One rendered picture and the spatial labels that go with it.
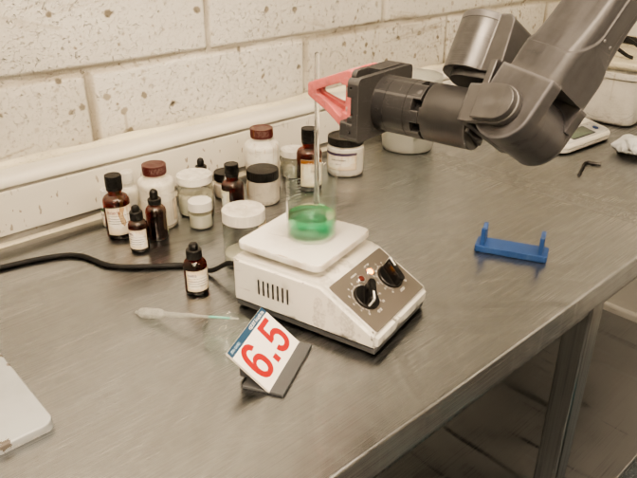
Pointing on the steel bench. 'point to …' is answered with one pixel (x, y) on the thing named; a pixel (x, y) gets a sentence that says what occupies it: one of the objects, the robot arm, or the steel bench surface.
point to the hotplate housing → (314, 297)
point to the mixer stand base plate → (19, 411)
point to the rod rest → (512, 248)
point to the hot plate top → (281, 248)
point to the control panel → (396, 300)
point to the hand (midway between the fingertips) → (316, 88)
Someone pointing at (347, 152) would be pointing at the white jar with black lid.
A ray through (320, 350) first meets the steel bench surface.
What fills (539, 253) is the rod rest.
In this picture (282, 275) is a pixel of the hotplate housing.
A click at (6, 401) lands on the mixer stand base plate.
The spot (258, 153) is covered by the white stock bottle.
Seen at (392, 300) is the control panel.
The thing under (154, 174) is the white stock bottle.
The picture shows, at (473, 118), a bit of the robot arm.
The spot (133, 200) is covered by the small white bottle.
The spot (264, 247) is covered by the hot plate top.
